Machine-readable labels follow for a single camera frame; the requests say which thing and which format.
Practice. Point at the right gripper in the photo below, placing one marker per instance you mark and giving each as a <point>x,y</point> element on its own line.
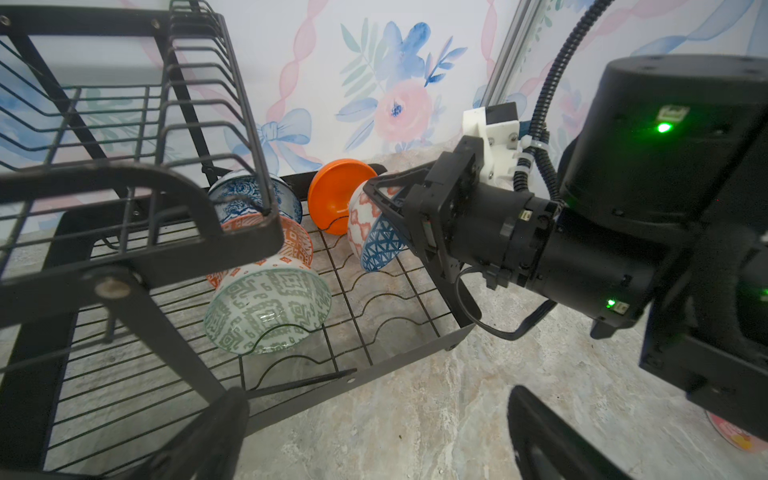
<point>425,201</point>

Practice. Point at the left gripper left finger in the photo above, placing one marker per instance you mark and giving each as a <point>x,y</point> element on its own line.
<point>207,448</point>

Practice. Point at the black wire dish rack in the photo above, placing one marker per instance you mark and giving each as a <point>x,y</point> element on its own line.
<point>115,121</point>

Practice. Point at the green patterned bowl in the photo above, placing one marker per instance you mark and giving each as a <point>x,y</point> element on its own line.
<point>266,306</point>

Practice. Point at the blue floral bowl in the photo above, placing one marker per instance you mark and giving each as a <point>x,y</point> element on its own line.
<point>237,194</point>

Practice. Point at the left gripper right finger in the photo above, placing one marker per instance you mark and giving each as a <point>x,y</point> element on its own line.
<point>546,447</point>

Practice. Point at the red patterned bowl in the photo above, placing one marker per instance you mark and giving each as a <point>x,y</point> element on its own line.
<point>297,243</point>

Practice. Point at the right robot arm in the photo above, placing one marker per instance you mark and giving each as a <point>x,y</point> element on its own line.
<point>659,211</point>

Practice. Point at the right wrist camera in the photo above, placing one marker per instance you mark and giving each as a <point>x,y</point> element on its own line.
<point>500,130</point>

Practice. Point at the orange plastic bowl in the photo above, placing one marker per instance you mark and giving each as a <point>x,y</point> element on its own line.
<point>331,190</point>

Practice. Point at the dark blue patterned bowl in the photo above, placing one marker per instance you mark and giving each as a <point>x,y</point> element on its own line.
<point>371,237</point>

